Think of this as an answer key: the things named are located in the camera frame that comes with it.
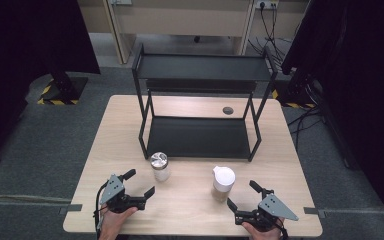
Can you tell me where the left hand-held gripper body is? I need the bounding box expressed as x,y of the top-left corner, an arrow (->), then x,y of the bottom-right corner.
99,173 -> 147,214

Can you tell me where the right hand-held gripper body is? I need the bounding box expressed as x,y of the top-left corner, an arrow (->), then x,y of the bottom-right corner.
235,189 -> 299,233

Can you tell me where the glass jar with white lid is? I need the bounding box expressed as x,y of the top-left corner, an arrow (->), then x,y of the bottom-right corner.
211,165 -> 237,203

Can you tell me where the glass jar with metal lid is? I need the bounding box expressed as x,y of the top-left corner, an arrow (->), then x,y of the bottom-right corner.
149,151 -> 172,183

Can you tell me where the black metal shelf rack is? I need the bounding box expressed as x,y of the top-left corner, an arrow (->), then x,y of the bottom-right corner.
131,43 -> 279,163

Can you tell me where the person's right hand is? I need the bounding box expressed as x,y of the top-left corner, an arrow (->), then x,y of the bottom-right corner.
241,219 -> 285,240

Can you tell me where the person's left hand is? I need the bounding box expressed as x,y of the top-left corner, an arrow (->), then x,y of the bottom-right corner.
98,206 -> 139,240

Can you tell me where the black stand base striped tape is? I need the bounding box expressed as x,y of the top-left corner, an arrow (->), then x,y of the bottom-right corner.
37,75 -> 90,106
271,87 -> 317,110

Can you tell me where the black curtain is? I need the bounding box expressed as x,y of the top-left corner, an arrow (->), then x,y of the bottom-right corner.
0,0 -> 102,171
280,0 -> 384,233

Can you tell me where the beige desk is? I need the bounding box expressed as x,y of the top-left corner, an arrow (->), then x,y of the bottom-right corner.
101,0 -> 258,65

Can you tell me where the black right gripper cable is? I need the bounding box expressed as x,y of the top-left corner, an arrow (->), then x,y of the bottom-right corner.
274,218 -> 290,240

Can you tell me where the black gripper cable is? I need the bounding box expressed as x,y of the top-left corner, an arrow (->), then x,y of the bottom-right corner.
93,181 -> 110,240
274,218 -> 290,240

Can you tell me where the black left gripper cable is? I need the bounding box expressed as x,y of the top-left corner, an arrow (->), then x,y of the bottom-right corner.
93,181 -> 110,240

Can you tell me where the bundle of black floor cables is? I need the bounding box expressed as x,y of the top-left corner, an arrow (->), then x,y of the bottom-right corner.
247,6 -> 324,151

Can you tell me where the white wall socket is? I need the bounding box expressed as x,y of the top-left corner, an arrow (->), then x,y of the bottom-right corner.
254,0 -> 280,10

